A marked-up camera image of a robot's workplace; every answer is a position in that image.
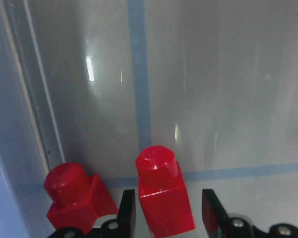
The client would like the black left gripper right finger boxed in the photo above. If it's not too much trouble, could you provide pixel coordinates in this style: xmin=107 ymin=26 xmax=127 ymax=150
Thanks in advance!
xmin=202 ymin=189 xmax=253 ymax=238

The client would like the red block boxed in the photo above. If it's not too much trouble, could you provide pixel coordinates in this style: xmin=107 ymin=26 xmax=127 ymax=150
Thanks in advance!
xmin=43 ymin=162 xmax=118 ymax=235
xmin=136 ymin=145 xmax=196 ymax=238

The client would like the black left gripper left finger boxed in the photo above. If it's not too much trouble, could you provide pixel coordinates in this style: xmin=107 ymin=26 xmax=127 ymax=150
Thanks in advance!
xmin=100 ymin=189 xmax=136 ymax=238

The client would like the clear plastic storage box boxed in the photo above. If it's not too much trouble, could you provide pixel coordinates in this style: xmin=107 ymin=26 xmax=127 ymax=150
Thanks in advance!
xmin=0 ymin=0 xmax=298 ymax=238

